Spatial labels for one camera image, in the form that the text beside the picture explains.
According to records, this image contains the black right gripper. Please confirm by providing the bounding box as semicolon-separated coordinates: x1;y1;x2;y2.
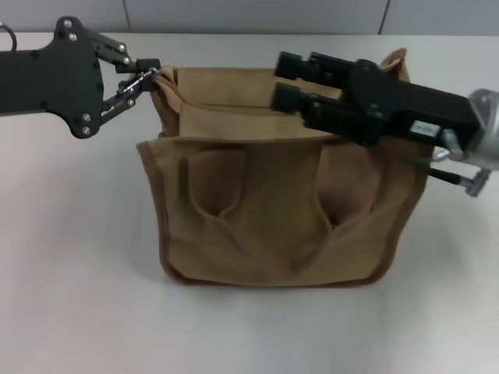
270;58;483;152

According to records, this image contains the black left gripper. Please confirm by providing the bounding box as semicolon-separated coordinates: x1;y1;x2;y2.
0;16;162;139

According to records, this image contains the khaki canvas food bag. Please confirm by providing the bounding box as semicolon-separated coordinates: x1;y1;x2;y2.
136;47;430;288

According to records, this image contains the left gripper cable with connector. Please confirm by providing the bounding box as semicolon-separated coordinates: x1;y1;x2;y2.
0;22;19;53

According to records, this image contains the gripper cable with connector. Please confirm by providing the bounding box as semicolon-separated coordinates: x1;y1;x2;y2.
426;129;491;199
0;22;19;53

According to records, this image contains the right gripper cable with connector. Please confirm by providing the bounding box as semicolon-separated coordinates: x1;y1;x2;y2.
426;129;491;199

